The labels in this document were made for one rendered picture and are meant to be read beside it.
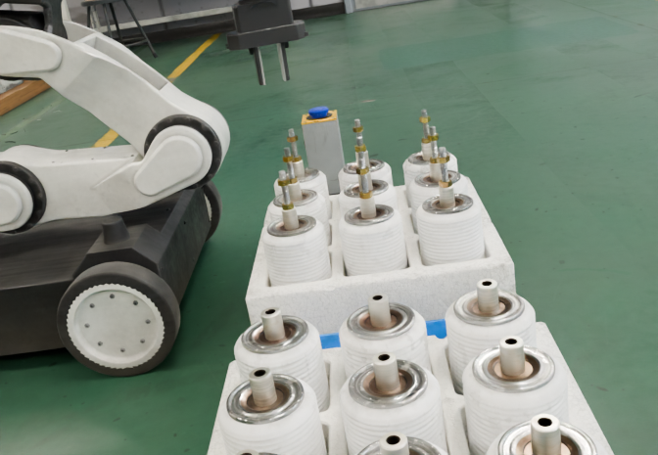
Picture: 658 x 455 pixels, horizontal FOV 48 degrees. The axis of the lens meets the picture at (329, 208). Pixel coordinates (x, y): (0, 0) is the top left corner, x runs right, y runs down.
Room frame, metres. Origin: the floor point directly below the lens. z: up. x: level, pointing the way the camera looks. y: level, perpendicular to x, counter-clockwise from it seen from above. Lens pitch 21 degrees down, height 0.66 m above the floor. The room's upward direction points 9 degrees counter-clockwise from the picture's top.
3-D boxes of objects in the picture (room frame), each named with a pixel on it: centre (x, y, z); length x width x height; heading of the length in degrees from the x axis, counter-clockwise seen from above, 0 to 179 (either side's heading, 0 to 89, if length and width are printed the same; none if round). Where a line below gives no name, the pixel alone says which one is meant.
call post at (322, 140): (1.43, -0.01, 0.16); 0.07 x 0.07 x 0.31; 86
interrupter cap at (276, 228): (1.03, 0.06, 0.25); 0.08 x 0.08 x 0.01
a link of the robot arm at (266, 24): (1.15, 0.05, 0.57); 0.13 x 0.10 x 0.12; 98
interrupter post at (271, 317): (0.71, 0.08, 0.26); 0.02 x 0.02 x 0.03
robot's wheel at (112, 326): (1.12, 0.38, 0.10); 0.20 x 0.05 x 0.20; 87
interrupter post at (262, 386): (0.60, 0.09, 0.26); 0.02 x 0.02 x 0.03
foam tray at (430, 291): (1.14, -0.07, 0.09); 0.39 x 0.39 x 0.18; 86
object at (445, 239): (1.01, -0.18, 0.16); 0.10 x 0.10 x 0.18
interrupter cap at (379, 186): (1.14, -0.07, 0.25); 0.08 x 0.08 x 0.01
